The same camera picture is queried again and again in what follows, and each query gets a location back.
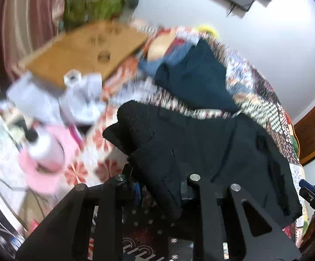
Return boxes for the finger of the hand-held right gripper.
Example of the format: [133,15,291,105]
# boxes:
[299,179,315,216]

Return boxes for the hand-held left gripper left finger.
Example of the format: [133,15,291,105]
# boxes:
[15,175,142,261]

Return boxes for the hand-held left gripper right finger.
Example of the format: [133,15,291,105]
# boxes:
[180,173,302,261]

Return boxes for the black pants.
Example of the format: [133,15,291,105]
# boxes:
[102,100,303,229]

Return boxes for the navy pants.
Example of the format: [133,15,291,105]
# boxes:
[154,39,239,113]

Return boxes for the pink cloth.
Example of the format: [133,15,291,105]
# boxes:
[18,125,85,194]

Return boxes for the white bottle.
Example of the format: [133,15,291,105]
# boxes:
[24,120,66,169]

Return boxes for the patchwork blanket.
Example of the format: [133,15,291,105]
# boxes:
[62,24,305,261]

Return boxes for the white crumpled bag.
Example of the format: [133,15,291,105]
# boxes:
[59,70,107,123]

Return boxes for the blue jeans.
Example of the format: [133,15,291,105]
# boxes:
[137,43,190,78]

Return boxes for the wooden folding table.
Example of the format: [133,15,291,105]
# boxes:
[17,20,150,90]

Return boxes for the peach cloth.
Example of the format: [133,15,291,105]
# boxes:
[147,35,180,61]

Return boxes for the green patterned storage bag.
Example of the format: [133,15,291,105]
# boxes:
[62,0,127,30]

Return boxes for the striped pink curtain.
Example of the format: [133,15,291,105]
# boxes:
[0,0,71,98]

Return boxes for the black cable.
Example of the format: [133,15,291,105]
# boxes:
[226,1,238,17]

